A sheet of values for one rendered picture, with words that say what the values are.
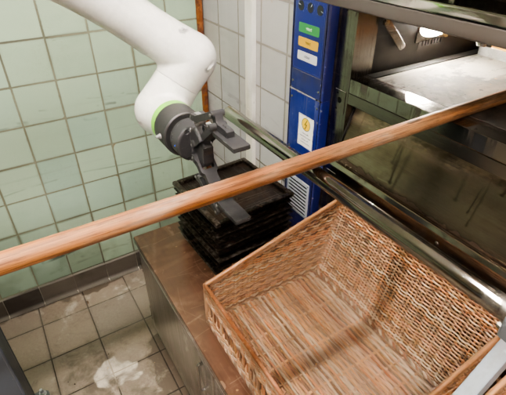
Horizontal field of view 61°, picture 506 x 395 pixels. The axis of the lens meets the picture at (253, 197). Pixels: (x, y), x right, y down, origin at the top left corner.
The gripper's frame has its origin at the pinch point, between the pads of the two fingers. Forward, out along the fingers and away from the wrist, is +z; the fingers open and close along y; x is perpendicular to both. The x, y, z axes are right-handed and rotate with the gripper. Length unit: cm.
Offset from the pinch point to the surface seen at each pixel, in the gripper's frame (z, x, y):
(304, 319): -10, -26, 60
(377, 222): 16.7, -14.4, 2.5
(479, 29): 10.2, -37.1, -21.4
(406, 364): 15, -40, 60
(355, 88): -29, -52, 3
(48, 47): -121, 9, 5
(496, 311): 36.5, -14.4, 2.9
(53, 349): -90, 42, 119
